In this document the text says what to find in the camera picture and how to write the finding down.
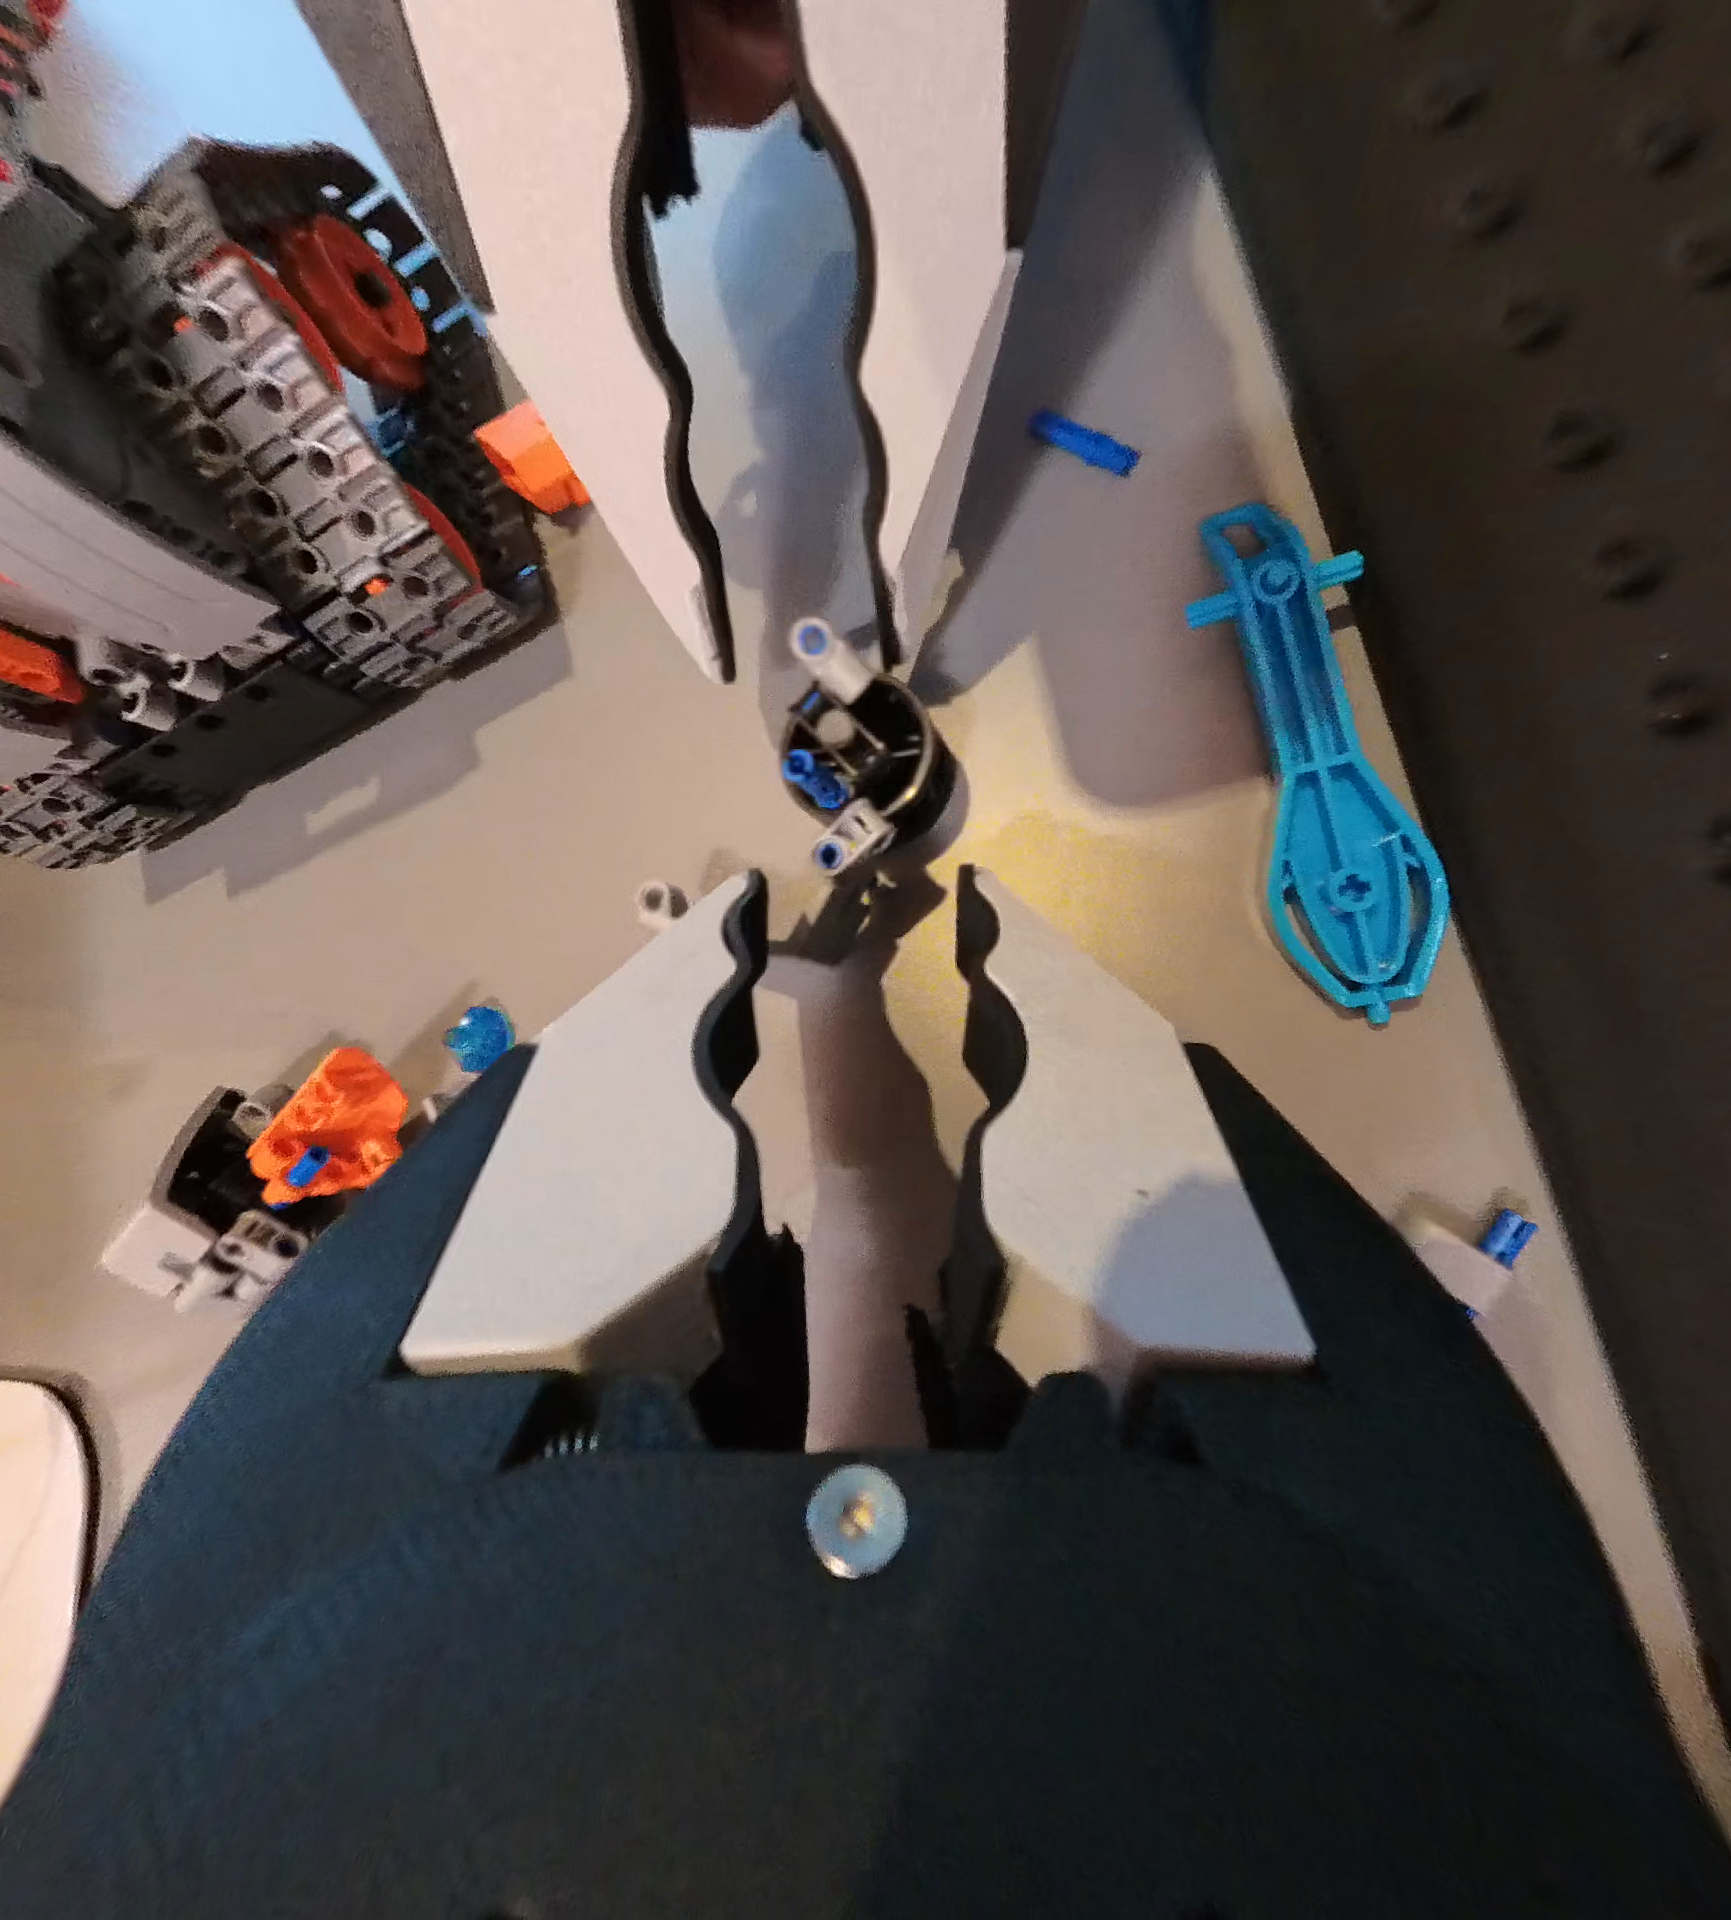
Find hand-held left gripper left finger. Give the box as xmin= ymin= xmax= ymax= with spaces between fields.
xmin=401 ymin=872 xmax=772 ymax=1385

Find black dimpled mat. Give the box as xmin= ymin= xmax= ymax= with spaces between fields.
xmin=1196 ymin=0 xmax=1731 ymax=1833

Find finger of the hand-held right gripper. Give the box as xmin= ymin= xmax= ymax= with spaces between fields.
xmin=801 ymin=0 xmax=1030 ymax=667
xmin=398 ymin=0 xmax=739 ymax=686

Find small grey blue pin connector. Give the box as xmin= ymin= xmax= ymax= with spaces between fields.
xmin=1413 ymin=1200 xmax=1544 ymax=1315

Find dark grey orange block assembly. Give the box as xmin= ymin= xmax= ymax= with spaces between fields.
xmin=96 ymin=1042 xmax=435 ymax=1315

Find black wheel hub assembly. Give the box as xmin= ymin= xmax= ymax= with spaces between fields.
xmin=772 ymin=618 xmax=975 ymax=878

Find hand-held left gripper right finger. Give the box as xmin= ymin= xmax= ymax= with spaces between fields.
xmin=947 ymin=868 xmax=1321 ymax=1391

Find blue plastic pin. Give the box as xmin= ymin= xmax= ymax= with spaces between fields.
xmin=1027 ymin=405 xmax=1146 ymax=486

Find orange slotted panel piece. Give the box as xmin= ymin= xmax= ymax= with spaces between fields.
xmin=474 ymin=402 xmax=594 ymax=514

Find blue plastic separator tool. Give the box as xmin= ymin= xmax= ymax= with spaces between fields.
xmin=1184 ymin=502 xmax=1454 ymax=1032

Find grey orange tracked toy robot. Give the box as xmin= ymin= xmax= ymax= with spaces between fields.
xmin=0 ymin=0 xmax=571 ymax=873

